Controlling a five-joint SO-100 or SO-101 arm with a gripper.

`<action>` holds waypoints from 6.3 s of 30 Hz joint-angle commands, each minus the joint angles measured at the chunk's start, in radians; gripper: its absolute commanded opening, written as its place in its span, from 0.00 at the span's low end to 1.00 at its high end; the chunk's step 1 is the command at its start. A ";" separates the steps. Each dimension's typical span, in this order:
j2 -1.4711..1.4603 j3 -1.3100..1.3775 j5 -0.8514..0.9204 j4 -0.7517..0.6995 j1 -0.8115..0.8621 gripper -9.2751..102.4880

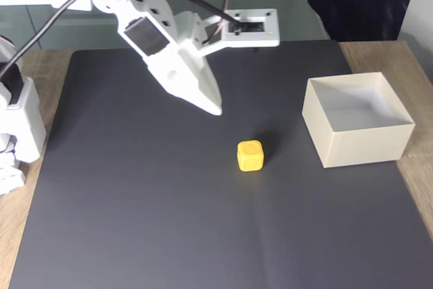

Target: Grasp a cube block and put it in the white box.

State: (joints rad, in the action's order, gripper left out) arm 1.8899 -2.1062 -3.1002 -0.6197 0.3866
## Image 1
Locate black cable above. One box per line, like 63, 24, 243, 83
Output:
0, 0, 243, 79

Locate white open box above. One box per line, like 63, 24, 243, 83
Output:
301, 72, 416, 169

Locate dark grey mat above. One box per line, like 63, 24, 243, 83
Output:
8, 40, 433, 289

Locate yellow cube block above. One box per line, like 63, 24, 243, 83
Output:
236, 139, 265, 172

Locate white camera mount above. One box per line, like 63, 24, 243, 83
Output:
199, 7, 281, 57

